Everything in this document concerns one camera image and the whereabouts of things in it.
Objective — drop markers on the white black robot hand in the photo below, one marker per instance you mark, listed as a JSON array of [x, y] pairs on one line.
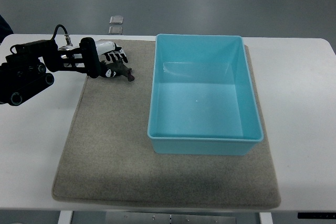
[[109, 52]]

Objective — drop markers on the brown toy hippo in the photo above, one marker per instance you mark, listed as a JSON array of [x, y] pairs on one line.
[[111, 70]]

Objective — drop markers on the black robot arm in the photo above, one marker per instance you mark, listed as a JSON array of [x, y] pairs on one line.
[[28, 70]]

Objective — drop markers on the blue plastic box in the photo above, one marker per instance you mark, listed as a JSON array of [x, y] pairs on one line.
[[203, 100]]

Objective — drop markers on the lower metal floor plate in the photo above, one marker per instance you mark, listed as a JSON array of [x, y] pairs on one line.
[[115, 30]]

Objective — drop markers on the metal floor plate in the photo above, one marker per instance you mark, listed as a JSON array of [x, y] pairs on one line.
[[116, 19], [115, 30]]

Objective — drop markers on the upper metal floor plate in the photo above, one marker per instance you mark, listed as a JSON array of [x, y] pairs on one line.
[[116, 19]]

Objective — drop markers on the person in dark clothes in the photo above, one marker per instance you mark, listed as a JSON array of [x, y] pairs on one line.
[[5, 29]]

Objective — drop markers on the beige felt mat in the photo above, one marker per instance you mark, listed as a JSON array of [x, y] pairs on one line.
[[108, 158]]

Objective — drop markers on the black table control panel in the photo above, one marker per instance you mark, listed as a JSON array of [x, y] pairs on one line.
[[317, 215]]

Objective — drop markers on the table frame metal crossbar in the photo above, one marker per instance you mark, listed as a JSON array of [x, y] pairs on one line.
[[139, 217]]

